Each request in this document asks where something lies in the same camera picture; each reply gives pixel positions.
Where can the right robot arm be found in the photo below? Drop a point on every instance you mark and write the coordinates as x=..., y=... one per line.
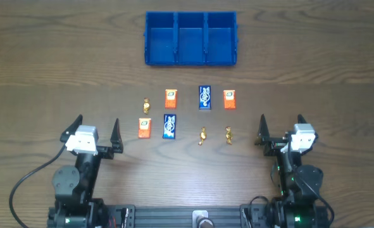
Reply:
x=308, y=180

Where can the blue candy pack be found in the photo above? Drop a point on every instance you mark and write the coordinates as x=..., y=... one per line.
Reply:
x=204, y=97
x=169, y=126

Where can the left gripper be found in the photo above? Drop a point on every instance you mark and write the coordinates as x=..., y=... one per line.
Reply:
x=105, y=152

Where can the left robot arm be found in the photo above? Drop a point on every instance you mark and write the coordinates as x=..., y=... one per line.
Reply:
x=85, y=177

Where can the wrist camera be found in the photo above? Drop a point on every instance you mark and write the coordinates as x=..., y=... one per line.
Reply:
x=302, y=137
x=83, y=139

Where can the mounting rail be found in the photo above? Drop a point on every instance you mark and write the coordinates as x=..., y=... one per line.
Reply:
x=174, y=217

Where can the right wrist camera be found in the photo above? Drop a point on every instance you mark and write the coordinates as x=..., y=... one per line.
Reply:
x=302, y=137

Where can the blue tray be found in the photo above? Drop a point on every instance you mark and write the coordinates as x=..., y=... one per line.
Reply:
x=190, y=47

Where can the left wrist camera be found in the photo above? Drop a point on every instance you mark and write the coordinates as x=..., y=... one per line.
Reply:
x=83, y=139

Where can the orange candy box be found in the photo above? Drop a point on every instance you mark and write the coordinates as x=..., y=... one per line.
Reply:
x=229, y=102
x=171, y=102
x=144, y=131

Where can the gold candy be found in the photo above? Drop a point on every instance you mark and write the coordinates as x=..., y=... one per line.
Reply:
x=146, y=107
x=228, y=135
x=202, y=135

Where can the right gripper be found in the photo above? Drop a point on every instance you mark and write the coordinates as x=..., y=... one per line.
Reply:
x=273, y=145

